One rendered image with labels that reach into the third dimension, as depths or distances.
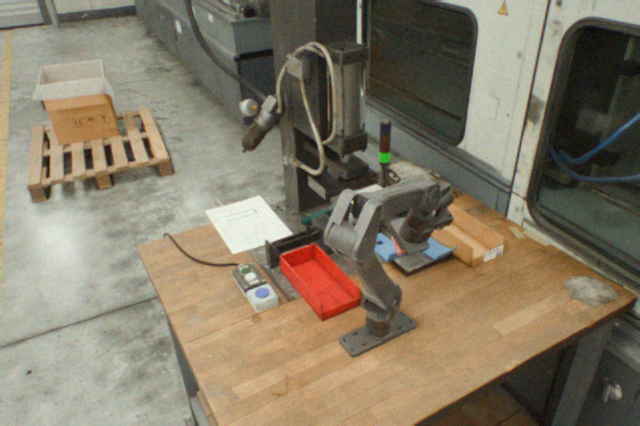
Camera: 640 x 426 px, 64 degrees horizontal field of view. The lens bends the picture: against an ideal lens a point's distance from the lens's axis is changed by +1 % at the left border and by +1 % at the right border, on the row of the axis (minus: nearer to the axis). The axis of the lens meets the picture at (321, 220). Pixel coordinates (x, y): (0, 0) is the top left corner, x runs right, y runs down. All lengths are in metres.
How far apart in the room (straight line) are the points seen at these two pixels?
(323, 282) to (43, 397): 1.59
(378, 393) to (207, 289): 0.59
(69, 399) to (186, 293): 1.23
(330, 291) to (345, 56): 0.63
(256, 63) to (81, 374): 2.91
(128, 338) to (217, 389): 1.57
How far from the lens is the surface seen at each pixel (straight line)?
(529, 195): 1.79
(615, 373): 1.88
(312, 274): 1.51
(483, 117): 1.96
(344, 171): 1.46
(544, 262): 1.67
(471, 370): 1.30
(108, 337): 2.84
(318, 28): 1.41
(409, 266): 1.52
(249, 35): 4.53
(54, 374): 2.78
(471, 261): 1.57
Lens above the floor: 1.86
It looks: 33 degrees down
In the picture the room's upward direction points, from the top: 2 degrees counter-clockwise
